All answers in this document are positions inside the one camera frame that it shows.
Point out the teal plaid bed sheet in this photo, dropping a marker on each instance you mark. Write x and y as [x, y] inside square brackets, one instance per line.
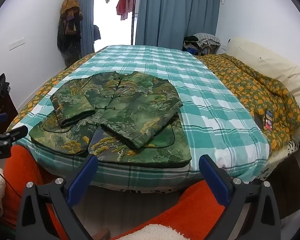
[202, 110]

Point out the orange floral quilt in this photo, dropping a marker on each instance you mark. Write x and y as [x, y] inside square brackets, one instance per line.
[252, 87]

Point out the white wall outlet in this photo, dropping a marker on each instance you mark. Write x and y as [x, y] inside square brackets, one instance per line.
[223, 47]

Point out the dark wooden bed frame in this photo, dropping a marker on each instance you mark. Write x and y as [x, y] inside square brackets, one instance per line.
[292, 180]

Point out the dark wooden cabinet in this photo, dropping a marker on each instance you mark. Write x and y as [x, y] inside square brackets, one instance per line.
[5, 107]

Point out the dark phone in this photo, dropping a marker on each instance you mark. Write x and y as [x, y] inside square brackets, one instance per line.
[259, 120]

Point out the pile of folded clothes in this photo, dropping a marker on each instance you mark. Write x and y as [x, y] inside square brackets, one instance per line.
[192, 45]

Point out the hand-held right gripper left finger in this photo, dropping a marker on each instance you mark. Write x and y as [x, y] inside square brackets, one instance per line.
[81, 177]

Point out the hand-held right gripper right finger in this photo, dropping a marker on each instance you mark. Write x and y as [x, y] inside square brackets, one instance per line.
[215, 177]

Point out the orange fleece clothing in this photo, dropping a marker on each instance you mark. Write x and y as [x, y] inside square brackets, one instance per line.
[22, 165]

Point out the dark blue garment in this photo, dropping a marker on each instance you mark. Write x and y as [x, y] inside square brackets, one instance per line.
[97, 33]

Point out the narrow blue curtain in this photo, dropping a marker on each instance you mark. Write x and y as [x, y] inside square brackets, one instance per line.
[86, 25]

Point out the dark hanging clothes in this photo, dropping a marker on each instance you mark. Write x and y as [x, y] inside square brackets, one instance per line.
[66, 47]

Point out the green landscape print jacket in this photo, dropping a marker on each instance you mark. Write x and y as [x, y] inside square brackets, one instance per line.
[130, 110]

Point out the pink hanging clothes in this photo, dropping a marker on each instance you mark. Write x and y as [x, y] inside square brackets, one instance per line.
[123, 5]

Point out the cream padded headboard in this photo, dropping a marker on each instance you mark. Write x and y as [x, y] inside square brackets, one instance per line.
[272, 60]

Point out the wide blue curtain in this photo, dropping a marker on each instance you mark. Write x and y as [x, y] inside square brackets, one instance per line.
[175, 12]

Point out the white wall switch plate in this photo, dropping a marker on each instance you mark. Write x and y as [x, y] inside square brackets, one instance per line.
[17, 43]

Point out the brown patterned hooded coat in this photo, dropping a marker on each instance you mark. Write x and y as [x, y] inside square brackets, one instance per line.
[70, 7]

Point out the smartphone on quilt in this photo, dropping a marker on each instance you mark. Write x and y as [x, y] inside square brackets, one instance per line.
[269, 120]

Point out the grey striped cloth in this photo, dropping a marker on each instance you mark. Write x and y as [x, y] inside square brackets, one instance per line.
[207, 38]

